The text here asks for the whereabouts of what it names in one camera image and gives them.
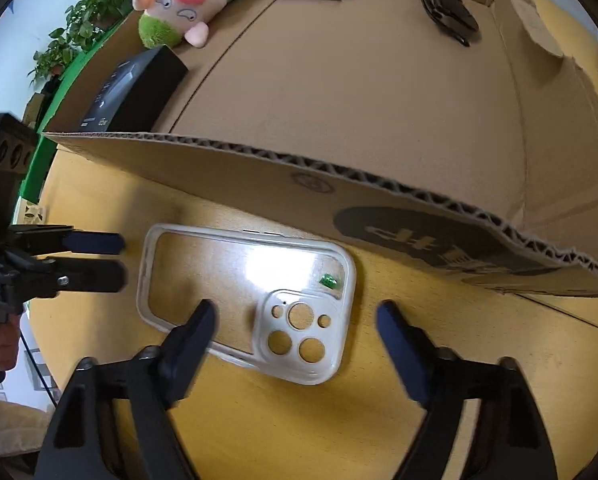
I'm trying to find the black cable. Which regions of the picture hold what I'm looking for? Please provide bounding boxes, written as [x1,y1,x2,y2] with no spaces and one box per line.
[21,310,62,411]

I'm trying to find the green board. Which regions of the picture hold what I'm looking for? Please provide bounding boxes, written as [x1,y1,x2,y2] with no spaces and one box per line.
[18,50,100,206]

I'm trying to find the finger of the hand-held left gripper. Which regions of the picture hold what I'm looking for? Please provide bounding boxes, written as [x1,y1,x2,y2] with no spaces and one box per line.
[9,225,126,257]
[19,257,128,301]

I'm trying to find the black sunglasses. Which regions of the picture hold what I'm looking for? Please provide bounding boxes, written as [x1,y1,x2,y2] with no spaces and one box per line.
[416,0,480,47]

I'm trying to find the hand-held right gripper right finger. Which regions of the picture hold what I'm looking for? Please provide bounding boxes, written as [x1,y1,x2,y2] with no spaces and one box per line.
[376,300,560,480]

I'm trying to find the black charger box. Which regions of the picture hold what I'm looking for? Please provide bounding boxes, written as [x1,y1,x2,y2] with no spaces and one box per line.
[79,45,190,133]

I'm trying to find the person's left hand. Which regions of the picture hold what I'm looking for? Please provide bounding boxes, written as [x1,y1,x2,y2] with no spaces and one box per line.
[0,305,22,375]

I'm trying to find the clear phone case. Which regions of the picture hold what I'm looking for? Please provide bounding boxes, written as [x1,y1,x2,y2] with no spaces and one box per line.
[136,223,357,387]

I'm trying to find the green potted plant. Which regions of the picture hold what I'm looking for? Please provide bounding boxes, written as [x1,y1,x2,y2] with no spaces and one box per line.
[28,0,144,86]

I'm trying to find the brown cardboard box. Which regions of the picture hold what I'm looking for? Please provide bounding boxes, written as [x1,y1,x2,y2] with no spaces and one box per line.
[41,0,598,297]

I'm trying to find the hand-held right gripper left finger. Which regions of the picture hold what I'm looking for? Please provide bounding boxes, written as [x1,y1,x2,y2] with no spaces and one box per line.
[34,299,218,480]

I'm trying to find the beige cushion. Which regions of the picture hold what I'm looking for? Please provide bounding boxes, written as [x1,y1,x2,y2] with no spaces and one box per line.
[0,400,54,461]

